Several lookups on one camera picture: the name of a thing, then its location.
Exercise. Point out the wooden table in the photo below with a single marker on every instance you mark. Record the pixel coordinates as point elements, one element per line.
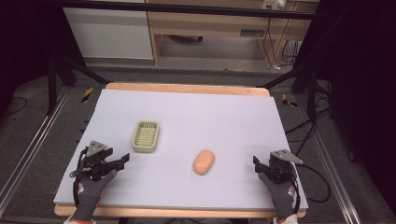
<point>186,88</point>

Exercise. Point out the green soap dish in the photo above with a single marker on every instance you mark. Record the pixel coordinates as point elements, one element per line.
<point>145,137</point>

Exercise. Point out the aluminium floor rail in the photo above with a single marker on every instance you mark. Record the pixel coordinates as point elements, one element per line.
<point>330,168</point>
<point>31,149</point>

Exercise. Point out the black frame crossbar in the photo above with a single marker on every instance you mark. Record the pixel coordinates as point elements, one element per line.
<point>186,8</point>

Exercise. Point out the white table mat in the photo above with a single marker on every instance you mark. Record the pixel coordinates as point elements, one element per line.
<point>199,118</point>

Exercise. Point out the white power socket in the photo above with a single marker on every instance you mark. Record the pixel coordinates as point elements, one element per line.
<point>274,3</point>

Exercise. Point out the light wooden desk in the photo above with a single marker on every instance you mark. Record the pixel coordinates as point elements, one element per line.
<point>205,25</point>

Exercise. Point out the orange soap bar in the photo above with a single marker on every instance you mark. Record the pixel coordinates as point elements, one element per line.
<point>204,162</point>

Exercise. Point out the white cabinet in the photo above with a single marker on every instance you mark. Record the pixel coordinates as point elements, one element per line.
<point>109,34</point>

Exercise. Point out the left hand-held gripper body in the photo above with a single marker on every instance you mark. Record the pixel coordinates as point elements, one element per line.
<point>99,161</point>

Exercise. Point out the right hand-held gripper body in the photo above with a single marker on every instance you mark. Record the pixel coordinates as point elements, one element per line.
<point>281,168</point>

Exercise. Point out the yellow black floor tape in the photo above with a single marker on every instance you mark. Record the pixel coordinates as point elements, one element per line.
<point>87,94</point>
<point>288,101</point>

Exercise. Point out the black metal stand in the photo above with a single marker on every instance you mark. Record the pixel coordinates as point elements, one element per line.
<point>311,90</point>
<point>52,87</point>

